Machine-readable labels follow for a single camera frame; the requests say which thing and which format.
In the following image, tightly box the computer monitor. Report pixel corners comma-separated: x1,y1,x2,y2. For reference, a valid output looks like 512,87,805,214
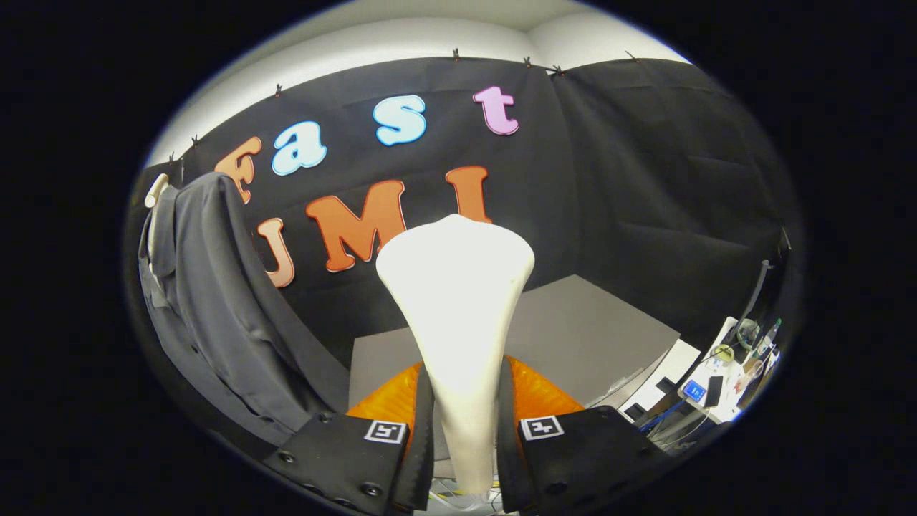
741,228,793,345

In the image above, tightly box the grey button shirt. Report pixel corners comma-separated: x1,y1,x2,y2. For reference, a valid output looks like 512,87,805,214
138,172,352,449

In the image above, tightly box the white garment steamer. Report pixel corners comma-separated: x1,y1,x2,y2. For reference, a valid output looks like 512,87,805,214
375,214,537,502

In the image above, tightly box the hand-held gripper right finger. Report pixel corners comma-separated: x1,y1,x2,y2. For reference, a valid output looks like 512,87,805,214
496,356,674,515

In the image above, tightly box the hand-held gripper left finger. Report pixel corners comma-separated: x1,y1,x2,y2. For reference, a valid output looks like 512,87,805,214
261,362,436,515

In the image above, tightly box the white desk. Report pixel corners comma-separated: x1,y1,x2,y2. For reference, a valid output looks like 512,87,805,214
620,315,782,424

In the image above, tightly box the cream mannequin torso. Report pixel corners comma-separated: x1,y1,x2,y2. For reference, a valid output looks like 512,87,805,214
144,173,171,273

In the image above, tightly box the grey cabinet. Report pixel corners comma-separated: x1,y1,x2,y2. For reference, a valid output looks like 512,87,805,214
349,274,681,459

